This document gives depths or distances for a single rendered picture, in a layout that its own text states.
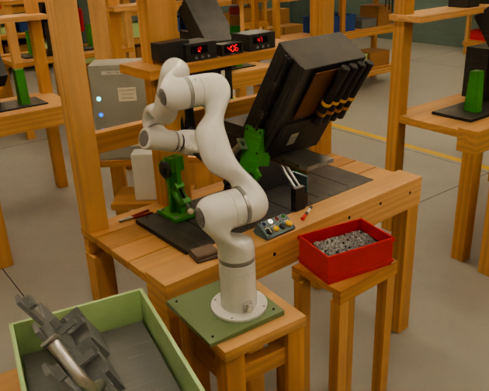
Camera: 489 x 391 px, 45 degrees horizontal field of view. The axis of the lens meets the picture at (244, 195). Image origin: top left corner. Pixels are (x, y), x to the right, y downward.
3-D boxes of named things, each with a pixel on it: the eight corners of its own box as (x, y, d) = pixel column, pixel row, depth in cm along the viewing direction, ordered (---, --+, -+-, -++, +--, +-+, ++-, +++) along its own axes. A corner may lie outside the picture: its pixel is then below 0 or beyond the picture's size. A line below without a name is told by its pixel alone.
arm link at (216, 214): (262, 260, 187) (260, 192, 177) (210, 278, 179) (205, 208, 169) (243, 244, 197) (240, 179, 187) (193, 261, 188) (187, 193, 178)
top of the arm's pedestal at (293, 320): (306, 325, 195) (306, 315, 194) (225, 363, 179) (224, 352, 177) (251, 285, 220) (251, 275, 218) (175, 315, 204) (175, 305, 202)
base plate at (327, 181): (373, 183, 290) (374, 178, 289) (189, 257, 227) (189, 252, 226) (313, 162, 320) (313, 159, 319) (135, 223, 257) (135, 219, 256)
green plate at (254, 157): (268, 178, 255) (276, 131, 250) (254, 177, 250) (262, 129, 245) (251, 171, 263) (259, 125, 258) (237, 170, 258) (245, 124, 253)
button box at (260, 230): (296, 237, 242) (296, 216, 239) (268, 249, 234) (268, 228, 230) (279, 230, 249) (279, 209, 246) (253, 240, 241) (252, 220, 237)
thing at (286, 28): (279, 42, 1305) (278, 7, 1276) (304, 45, 1247) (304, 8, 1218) (236, 49, 1236) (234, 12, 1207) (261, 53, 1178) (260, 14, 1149)
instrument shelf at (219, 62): (310, 51, 285) (310, 43, 283) (150, 81, 233) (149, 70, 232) (275, 46, 303) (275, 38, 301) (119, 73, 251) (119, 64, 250)
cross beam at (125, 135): (308, 100, 324) (308, 84, 320) (91, 156, 249) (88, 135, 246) (302, 98, 327) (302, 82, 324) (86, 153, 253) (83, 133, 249)
